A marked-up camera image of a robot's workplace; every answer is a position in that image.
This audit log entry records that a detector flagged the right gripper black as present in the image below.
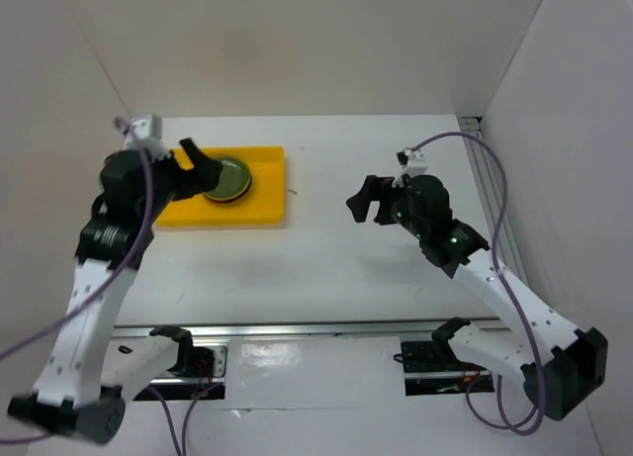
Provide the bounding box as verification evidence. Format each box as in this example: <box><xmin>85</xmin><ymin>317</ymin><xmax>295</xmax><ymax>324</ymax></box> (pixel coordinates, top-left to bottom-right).
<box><xmin>346</xmin><ymin>175</ymin><xmax>427</xmax><ymax>239</ymax></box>

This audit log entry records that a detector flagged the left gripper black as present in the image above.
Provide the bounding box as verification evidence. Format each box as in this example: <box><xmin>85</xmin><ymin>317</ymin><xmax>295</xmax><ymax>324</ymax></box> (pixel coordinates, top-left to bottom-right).
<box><xmin>141</xmin><ymin>137</ymin><xmax>223</xmax><ymax>220</ymax></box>

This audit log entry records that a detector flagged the clear glass plate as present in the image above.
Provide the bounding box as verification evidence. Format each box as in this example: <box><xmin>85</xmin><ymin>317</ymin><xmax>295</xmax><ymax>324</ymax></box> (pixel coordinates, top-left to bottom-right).
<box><xmin>218</xmin><ymin>156</ymin><xmax>252</xmax><ymax>185</ymax></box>

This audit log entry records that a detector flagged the black plate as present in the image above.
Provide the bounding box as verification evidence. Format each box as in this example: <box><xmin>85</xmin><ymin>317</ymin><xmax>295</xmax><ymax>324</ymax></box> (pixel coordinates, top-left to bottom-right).
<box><xmin>203</xmin><ymin>180</ymin><xmax>252</xmax><ymax>204</ymax></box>

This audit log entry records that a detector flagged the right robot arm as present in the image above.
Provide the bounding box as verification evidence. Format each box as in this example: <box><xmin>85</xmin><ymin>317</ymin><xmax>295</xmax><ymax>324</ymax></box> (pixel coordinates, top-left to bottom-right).
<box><xmin>346</xmin><ymin>174</ymin><xmax>608</xmax><ymax>421</ymax></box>

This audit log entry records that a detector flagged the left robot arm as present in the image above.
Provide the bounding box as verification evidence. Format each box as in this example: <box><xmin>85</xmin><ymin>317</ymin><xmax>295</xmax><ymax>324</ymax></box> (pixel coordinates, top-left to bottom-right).
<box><xmin>7</xmin><ymin>138</ymin><xmax>223</xmax><ymax>445</ymax></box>

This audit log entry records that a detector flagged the yellow plastic bin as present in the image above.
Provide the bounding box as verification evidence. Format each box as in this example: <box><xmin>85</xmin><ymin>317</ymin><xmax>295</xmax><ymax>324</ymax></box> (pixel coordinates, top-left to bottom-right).
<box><xmin>155</xmin><ymin>145</ymin><xmax>286</xmax><ymax>228</ymax></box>

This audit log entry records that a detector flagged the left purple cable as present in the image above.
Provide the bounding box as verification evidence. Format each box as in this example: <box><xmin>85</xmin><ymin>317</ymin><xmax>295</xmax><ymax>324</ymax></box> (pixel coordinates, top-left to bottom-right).
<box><xmin>0</xmin><ymin>117</ymin><xmax>192</xmax><ymax>456</ymax></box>

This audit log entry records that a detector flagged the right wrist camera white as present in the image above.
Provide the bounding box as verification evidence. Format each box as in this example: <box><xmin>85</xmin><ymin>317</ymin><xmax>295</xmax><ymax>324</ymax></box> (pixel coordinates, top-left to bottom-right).
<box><xmin>392</xmin><ymin>148</ymin><xmax>428</xmax><ymax>188</ymax></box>

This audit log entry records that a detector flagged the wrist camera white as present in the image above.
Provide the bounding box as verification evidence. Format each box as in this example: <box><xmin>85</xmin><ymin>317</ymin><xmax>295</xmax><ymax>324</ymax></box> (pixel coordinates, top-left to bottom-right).
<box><xmin>120</xmin><ymin>115</ymin><xmax>171</xmax><ymax>160</ymax></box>
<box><xmin>392</xmin><ymin>148</ymin><xmax>428</xmax><ymax>188</ymax></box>

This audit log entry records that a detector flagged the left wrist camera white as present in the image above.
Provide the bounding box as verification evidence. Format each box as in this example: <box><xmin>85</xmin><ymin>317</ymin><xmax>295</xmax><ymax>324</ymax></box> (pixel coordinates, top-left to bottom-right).
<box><xmin>120</xmin><ymin>115</ymin><xmax>171</xmax><ymax>160</ymax></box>

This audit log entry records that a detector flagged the aluminium rail right side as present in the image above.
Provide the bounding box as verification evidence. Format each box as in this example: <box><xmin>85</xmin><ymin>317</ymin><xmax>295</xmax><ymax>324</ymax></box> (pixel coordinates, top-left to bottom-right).
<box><xmin>464</xmin><ymin>139</ymin><xmax>528</xmax><ymax>284</ymax></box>

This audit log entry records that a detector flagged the aluminium rail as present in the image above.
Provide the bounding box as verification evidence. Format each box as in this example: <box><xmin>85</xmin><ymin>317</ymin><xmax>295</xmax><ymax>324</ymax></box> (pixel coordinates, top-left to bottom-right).
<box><xmin>464</xmin><ymin>139</ymin><xmax>528</xmax><ymax>284</ymax></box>
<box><xmin>111</xmin><ymin>317</ymin><xmax>510</xmax><ymax>342</ymax></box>

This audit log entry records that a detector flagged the aluminium rail front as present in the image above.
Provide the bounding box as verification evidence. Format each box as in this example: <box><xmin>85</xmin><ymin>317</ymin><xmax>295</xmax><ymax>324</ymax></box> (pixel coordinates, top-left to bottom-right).
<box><xmin>111</xmin><ymin>317</ymin><xmax>510</xmax><ymax>342</ymax></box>

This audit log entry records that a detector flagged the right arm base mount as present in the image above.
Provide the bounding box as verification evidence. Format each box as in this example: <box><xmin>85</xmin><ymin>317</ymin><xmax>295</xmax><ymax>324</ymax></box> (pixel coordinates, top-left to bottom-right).
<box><xmin>393</xmin><ymin>340</ymin><xmax>494</xmax><ymax>397</ymax></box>

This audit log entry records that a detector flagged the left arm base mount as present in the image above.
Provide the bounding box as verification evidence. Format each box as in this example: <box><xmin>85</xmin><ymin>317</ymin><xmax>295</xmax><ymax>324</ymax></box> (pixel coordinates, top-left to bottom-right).
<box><xmin>150</xmin><ymin>344</ymin><xmax>227</xmax><ymax>401</ymax></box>

